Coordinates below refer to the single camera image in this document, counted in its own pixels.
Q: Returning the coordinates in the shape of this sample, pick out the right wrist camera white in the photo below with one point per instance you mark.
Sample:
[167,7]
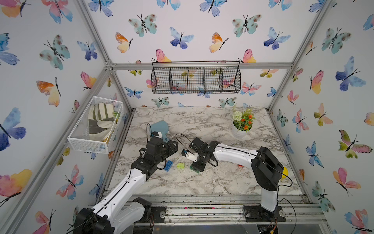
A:
[190,156]

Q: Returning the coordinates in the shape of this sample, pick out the yellow cup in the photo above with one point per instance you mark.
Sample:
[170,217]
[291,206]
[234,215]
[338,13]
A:
[284,173]

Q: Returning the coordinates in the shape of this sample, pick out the lime green lego brick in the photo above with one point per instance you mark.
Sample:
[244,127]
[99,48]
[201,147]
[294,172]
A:
[180,166]

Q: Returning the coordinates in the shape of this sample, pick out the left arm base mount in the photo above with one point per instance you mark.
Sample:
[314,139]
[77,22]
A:
[143,211]

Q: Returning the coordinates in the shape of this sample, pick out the white pot with flowers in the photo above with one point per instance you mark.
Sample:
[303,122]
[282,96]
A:
[242,122]

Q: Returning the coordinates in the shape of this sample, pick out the work glove white grey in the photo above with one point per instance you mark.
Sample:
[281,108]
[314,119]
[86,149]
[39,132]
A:
[100,119]

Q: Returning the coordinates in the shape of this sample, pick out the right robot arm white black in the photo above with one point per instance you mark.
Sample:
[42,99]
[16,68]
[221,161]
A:
[266,168]

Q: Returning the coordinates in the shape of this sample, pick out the blue long lego brick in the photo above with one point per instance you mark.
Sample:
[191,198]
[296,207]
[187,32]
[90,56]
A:
[168,166]

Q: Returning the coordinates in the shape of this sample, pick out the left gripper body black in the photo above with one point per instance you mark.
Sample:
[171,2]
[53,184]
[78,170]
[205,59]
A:
[167,150]

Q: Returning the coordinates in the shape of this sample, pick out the black wire wall basket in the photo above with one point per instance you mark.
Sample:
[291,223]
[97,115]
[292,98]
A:
[196,77]

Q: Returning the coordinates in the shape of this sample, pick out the light blue dustpan scoop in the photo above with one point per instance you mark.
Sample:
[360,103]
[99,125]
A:
[160,126]

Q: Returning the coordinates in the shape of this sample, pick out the white wire wall basket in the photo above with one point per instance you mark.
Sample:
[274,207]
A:
[79,136]

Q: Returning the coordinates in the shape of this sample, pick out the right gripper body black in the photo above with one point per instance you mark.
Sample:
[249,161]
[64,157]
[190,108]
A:
[199,163]

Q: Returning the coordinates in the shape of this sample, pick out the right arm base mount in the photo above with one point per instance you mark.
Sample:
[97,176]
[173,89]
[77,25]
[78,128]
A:
[256,213]

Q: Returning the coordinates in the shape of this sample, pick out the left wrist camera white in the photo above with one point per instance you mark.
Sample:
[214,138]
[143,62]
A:
[157,134]

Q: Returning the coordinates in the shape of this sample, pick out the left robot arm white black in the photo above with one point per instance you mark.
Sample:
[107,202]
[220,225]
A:
[109,216]

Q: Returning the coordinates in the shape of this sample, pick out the green long lego brick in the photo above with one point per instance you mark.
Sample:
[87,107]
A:
[192,169]

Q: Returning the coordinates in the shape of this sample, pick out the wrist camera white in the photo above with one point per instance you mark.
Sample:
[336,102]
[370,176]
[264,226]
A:
[157,134]
[190,156]

